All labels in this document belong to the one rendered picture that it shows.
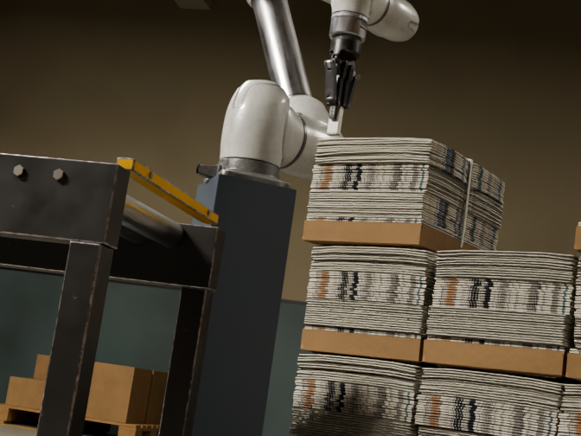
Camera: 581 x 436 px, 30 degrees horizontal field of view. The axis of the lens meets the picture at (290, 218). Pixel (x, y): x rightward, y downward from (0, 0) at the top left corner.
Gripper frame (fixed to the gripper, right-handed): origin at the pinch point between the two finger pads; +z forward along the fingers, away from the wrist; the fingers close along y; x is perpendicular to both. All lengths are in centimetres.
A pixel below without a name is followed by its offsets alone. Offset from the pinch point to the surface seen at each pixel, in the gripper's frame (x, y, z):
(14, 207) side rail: -16, -102, 45
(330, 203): -14.9, -18.7, 24.5
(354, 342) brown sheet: -25, -19, 53
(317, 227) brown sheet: -12.9, -19.5, 29.8
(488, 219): -37.3, 11.2, 20.8
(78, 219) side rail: -26, -98, 45
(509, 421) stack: -61, -19, 65
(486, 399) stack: -56, -19, 61
